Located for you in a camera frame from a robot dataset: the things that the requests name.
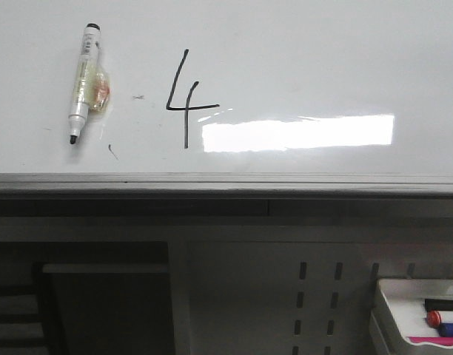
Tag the black marker in bin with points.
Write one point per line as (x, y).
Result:
(438, 305)

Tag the orange capped marker in bin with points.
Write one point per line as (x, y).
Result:
(436, 318)

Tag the pink paper in bin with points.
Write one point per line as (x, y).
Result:
(445, 342)

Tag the white slotted pegboard panel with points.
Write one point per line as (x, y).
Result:
(287, 298)

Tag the dark shelf unit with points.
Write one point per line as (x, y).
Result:
(85, 298)

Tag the blue marker in bin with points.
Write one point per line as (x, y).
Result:
(446, 330)

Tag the white whiteboard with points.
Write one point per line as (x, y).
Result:
(274, 96)

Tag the white plastic storage bin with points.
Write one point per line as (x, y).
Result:
(399, 313)

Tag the white whiteboard marker with tape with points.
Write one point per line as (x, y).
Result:
(91, 91)

